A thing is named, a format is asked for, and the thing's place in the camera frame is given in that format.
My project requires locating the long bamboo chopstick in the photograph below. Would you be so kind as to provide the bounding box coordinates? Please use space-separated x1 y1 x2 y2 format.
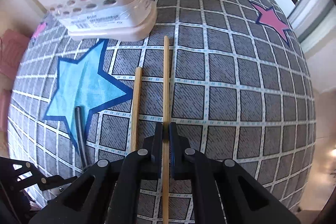
162 36 170 224

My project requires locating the black chopstick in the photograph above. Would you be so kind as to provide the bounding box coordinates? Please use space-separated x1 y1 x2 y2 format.
75 106 89 170

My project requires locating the grey checkered star tablecloth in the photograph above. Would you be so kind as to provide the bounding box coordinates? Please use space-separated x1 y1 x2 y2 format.
8 0 315 212

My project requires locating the pink chair cushion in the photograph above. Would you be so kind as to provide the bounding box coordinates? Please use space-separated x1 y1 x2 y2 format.
1 29 30 132

